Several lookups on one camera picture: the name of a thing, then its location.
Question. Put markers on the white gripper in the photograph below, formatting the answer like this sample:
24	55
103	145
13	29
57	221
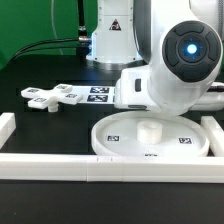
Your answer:
131	90

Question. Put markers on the white round table top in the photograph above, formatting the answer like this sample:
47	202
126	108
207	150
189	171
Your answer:
141	133

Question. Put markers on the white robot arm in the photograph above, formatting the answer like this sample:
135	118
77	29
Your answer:
168	58

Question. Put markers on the white marker sheet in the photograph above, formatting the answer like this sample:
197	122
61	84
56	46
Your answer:
93	94

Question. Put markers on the white cross-shaped table base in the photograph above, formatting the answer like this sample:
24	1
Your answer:
50	99

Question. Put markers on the white right fence bar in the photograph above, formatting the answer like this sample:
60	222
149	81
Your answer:
215	133

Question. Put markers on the white fence bar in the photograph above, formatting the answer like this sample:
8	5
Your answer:
7	127
215	133
111	168

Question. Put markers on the white left fence bar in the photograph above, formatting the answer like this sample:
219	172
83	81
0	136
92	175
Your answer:
7	127

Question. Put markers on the white front fence bar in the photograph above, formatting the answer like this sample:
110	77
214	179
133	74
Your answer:
111	168

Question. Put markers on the black upright cable connector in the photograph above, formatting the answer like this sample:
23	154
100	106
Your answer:
82	49

